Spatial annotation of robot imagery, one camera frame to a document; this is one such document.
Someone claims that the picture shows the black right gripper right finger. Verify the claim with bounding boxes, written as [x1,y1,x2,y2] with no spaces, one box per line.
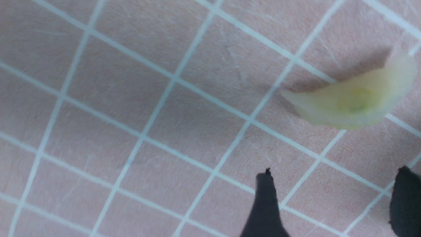
[389,166,421,237]

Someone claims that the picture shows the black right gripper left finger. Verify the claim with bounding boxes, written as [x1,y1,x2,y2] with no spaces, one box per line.
[240,168,290,237]

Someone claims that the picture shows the green dumpling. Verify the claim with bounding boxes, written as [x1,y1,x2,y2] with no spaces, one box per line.
[280,52,418,130]

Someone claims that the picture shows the pink checkered tablecloth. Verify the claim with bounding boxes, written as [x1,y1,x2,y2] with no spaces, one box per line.
[1,0,420,237]

